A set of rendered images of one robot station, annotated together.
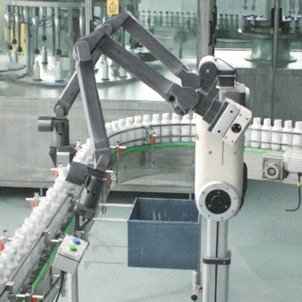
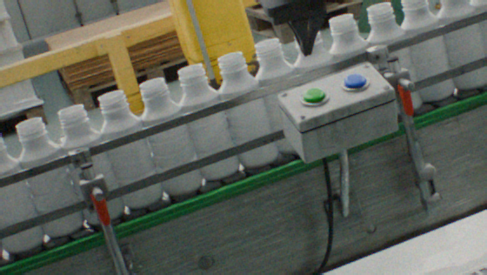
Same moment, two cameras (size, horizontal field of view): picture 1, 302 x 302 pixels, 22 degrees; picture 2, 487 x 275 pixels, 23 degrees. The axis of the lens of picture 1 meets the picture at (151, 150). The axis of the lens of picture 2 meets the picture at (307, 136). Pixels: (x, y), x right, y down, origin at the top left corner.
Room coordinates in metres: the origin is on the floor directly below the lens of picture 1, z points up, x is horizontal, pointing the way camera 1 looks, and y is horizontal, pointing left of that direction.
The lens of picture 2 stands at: (1.83, -1.14, 1.51)
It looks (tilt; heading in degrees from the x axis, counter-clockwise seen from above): 17 degrees down; 69
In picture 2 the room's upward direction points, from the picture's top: 15 degrees counter-clockwise
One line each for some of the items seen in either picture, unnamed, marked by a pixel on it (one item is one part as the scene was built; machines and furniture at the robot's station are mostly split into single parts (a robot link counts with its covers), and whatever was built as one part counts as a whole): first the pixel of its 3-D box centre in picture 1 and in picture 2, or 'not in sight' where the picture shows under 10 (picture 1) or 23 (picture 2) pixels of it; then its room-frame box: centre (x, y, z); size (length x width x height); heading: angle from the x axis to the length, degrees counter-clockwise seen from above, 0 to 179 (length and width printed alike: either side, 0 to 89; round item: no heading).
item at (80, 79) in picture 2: not in sight; (136, 49); (3.65, 6.18, 0.16); 1.23 x 1.02 x 0.31; 82
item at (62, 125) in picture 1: (61, 125); not in sight; (3.06, 0.37, 1.38); 0.07 x 0.06 x 0.07; 84
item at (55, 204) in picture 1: (52, 213); not in sight; (2.82, 0.39, 1.08); 0.06 x 0.06 x 0.17
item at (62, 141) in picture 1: (62, 140); not in sight; (3.06, 0.37, 1.32); 0.10 x 0.07 x 0.07; 84
